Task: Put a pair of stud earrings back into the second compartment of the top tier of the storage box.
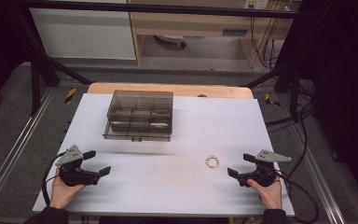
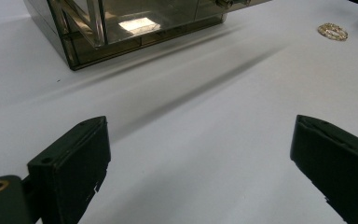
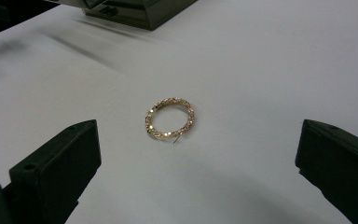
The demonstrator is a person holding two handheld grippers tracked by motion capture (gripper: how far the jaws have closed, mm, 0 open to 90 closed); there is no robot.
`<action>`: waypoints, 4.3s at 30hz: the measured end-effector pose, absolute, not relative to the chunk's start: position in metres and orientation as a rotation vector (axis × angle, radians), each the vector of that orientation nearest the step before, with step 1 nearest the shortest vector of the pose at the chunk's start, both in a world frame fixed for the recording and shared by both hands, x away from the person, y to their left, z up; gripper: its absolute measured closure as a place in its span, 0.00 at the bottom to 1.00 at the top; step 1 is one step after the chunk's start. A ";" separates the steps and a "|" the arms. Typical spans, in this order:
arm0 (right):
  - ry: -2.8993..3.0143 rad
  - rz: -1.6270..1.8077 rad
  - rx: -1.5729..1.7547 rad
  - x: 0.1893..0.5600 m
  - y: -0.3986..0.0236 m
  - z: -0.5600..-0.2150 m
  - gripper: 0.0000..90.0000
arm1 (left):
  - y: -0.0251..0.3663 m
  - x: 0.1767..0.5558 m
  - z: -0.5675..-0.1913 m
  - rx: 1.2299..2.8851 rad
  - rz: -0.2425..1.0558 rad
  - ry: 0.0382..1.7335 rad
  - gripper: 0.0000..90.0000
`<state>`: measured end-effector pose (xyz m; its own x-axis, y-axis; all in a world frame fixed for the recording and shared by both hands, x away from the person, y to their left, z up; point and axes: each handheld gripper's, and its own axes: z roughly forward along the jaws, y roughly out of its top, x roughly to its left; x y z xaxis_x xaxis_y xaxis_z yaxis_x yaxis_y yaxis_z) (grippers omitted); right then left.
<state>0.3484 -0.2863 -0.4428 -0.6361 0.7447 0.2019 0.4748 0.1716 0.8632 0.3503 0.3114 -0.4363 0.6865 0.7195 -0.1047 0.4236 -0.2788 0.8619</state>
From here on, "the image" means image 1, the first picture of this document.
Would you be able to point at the person's right hand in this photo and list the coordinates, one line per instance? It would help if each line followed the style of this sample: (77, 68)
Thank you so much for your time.
(270, 196)

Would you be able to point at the yellow black floor tape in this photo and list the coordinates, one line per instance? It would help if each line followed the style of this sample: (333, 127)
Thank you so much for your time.
(271, 100)
(71, 95)

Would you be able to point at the wooden office desk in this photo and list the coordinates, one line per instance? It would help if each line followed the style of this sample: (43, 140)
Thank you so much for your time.
(199, 21)

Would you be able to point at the white wall power outlet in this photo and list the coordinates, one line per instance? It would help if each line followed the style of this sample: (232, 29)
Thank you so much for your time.
(256, 3)

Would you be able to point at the white table cover board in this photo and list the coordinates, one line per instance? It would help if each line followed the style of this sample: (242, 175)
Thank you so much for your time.
(167, 186)

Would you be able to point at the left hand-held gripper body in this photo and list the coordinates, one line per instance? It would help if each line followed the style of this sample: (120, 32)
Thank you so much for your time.
(74, 174)

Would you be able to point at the person's left hand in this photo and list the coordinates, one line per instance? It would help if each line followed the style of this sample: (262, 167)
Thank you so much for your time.
(62, 194)

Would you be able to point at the aluminium floor rail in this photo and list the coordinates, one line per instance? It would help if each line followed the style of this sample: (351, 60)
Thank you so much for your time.
(318, 174)
(15, 149)

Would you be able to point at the white cabinet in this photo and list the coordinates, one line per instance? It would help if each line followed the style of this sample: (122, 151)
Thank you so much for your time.
(84, 34)

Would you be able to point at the black curtain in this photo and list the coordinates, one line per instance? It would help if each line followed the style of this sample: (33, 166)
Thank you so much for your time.
(345, 93)
(0, 46)

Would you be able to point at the black metal frame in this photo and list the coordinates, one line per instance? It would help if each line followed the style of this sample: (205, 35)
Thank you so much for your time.
(155, 8)

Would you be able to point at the office chair base castor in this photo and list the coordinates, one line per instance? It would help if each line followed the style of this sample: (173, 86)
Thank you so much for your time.
(172, 39)

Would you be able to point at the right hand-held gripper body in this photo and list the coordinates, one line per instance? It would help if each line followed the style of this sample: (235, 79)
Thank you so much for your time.
(262, 172)

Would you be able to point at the smoky transparent drawer organizer box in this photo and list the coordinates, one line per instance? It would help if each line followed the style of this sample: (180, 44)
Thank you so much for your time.
(140, 115)

